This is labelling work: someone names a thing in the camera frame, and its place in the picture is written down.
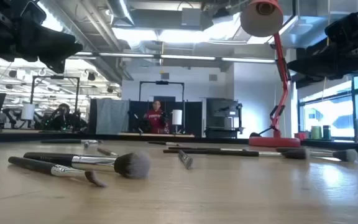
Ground light green cylinder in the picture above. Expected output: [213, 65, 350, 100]
[310, 125, 323, 141]

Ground red desk lamp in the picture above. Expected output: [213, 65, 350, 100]
[240, 0, 301, 148]

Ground angled-tip black makeup brush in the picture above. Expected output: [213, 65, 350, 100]
[7, 156, 108, 188]

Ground slim black makeup brush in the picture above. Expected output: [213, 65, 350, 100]
[147, 141, 180, 147]

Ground white shade table lamp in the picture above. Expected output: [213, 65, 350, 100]
[171, 109, 183, 134]

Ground black fan makeup brush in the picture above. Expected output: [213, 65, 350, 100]
[162, 147, 310, 161]

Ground dark green cylinder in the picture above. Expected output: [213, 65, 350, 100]
[322, 124, 333, 141]

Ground long black silver-ferrule brush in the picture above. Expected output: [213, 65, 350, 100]
[40, 138, 101, 145]

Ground thin black liner brush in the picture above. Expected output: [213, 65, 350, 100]
[167, 146, 248, 152]

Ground person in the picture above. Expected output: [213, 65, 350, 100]
[144, 100, 170, 134]

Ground black gantry frame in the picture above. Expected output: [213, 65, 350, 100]
[30, 75, 81, 131]
[139, 80, 185, 134]

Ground black partition screen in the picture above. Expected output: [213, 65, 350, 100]
[129, 100, 203, 136]

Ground grey round-head makeup brush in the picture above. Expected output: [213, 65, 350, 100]
[275, 147, 358, 163]

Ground small brown makeup brush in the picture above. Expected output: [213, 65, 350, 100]
[96, 147, 119, 157]

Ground ceiling light bar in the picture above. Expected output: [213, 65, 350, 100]
[73, 51, 276, 64]

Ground wooden background table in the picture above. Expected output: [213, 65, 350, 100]
[118, 133, 195, 138]

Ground grey cloth panel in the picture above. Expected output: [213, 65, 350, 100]
[95, 98, 131, 136]

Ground black equipment cabinet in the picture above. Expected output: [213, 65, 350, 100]
[204, 98, 245, 139]

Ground short flat-head makeup brush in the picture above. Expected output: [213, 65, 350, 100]
[178, 149, 194, 170]

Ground large fluffy powder brush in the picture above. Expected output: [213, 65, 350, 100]
[22, 151, 152, 180]

